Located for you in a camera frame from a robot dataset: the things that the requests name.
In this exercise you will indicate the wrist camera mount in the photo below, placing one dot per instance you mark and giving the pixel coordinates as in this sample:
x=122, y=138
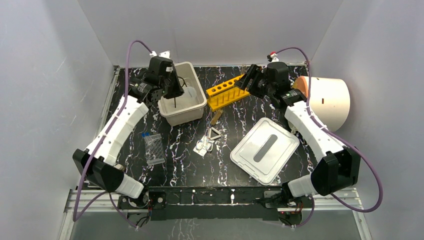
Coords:
x=164, y=54
x=272, y=57

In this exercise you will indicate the white plastic packet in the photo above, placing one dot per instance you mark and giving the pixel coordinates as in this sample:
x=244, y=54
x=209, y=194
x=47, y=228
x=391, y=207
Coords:
x=202, y=147

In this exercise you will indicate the white cylindrical centrifuge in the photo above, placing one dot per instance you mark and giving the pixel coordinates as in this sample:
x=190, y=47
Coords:
x=330, y=101

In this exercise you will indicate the black wire ring stand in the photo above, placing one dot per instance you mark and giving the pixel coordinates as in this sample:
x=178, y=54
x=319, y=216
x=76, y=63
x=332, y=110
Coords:
x=184, y=84

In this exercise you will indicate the clay pipe triangle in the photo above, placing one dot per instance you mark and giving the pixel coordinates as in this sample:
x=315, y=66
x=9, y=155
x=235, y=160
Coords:
x=213, y=134

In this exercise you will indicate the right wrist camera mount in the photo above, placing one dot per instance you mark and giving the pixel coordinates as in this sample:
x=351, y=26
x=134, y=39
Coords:
x=272, y=57

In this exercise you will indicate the metal crucible tongs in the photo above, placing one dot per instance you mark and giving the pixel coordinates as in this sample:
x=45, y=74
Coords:
x=205, y=137

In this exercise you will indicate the white plastic bin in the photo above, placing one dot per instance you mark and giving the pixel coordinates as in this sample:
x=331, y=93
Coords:
x=188, y=107

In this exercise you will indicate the clear acrylic tube rack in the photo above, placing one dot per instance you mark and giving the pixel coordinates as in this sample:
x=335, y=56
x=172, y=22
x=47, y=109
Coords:
x=154, y=150

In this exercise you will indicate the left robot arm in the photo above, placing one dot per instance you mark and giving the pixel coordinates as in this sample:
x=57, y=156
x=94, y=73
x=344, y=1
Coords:
x=96, y=162

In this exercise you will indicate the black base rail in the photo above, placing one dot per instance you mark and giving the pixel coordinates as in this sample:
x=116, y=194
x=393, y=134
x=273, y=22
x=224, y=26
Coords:
x=246, y=202

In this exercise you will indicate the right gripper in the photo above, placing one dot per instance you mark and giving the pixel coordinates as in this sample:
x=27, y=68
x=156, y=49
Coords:
x=254, y=73

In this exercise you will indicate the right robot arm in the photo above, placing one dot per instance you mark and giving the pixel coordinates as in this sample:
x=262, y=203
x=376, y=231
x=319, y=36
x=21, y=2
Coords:
x=337, y=164

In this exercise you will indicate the bristle test tube brush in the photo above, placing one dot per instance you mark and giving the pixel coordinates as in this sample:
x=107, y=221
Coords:
x=216, y=116

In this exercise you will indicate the white bin lid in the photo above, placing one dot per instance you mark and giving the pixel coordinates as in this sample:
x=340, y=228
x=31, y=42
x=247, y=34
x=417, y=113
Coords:
x=264, y=151

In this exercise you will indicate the yellow test tube rack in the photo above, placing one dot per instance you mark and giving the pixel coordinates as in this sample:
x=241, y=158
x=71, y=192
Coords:
x=224, y=94

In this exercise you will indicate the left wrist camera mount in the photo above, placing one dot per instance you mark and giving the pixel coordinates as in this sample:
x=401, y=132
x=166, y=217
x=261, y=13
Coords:
x=164, y=54

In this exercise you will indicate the clear glass beaker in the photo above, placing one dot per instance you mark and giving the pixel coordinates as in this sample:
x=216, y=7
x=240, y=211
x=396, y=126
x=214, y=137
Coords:
x=191, y=97

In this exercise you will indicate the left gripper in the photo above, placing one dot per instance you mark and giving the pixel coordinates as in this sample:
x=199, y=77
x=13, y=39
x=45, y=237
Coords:
x=177, y=84

